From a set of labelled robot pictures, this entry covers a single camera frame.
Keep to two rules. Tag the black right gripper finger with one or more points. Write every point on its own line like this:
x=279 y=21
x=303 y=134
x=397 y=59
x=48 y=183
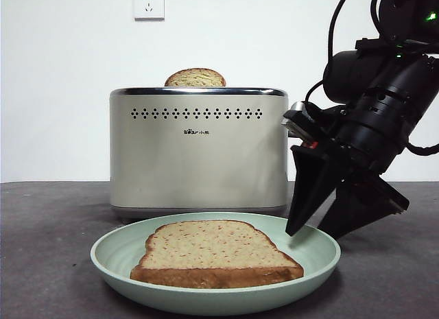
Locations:
x=312 y=188
x=363 y=206

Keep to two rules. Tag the large toasted bread slice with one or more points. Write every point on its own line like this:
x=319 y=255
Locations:
x=212 y=250

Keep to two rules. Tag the pale green round plate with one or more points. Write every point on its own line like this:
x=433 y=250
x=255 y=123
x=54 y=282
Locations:
x=113 y=260

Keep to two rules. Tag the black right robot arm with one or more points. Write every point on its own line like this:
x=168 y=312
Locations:
x=377 y=109

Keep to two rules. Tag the cream two-slot toaster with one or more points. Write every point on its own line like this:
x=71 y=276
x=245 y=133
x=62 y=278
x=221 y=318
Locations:
x=199 y=161

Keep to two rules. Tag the small toasted bread slice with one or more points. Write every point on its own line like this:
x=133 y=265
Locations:
x=195 y=79

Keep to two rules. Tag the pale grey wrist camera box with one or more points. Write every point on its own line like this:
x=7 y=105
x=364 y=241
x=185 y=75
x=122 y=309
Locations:
x=296 y=121

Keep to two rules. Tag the white wall socket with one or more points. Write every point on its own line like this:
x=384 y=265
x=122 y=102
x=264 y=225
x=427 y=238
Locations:
x=149 y=5

